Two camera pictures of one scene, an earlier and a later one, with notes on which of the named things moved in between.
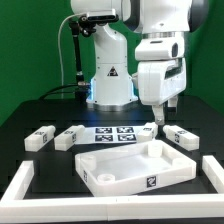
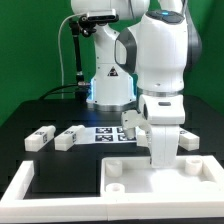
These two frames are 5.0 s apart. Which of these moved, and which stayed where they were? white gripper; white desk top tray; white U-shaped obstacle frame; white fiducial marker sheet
Moved: white desk top tray; white gripper
Stayed: white fiducial marker sheet; white U-shaped obstacle frame
